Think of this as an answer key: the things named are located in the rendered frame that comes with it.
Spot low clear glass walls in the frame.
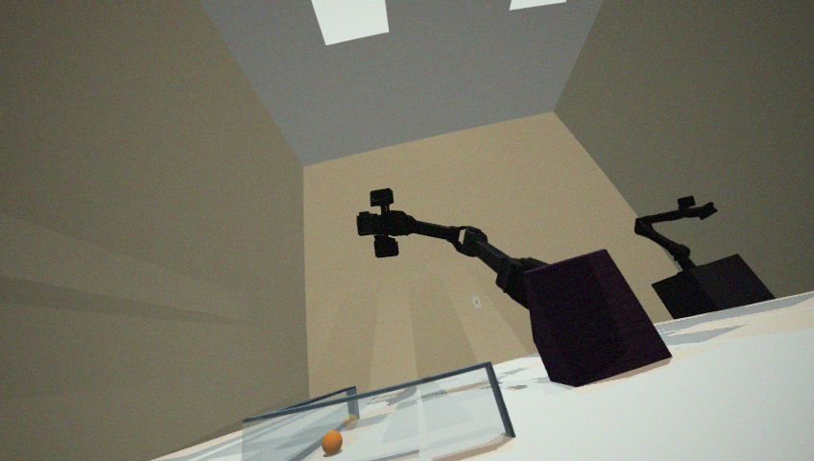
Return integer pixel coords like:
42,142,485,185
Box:
241,367,512,461

